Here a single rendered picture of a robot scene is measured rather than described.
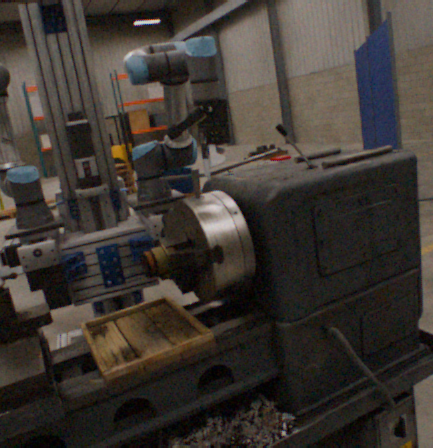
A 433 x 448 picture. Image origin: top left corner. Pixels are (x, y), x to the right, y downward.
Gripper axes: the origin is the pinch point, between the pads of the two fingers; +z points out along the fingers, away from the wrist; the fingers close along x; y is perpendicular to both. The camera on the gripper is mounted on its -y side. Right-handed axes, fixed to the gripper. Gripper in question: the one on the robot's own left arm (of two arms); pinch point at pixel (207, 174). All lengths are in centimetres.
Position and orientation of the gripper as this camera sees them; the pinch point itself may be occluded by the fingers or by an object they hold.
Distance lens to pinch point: 122.0
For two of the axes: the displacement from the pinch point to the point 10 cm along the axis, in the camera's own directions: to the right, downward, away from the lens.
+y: 9.9, -1.0, -0.4
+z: 1.1, 9.3, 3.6
